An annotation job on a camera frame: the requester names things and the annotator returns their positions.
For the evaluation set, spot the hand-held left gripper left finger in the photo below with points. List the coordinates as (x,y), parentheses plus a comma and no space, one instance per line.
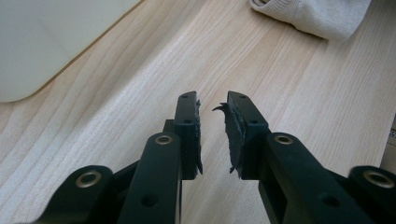
(186,140)

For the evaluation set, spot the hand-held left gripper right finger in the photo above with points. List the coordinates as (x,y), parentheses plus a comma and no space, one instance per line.
(249,146)

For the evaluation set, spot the beige sock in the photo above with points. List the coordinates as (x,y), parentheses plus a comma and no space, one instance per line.
(311,15)

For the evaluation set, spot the white divided storage box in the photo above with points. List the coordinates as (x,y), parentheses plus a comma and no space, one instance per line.
(46,40)

